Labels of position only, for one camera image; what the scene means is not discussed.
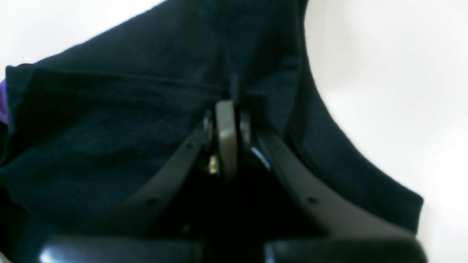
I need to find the black t-shirt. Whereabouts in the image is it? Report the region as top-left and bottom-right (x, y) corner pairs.
(1, 0), (423, 263)

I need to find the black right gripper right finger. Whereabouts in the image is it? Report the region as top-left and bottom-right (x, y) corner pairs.
(239, 111), (428, 263)

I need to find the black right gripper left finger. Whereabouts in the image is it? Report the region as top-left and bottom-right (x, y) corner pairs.
(38, 100), (236, 263)

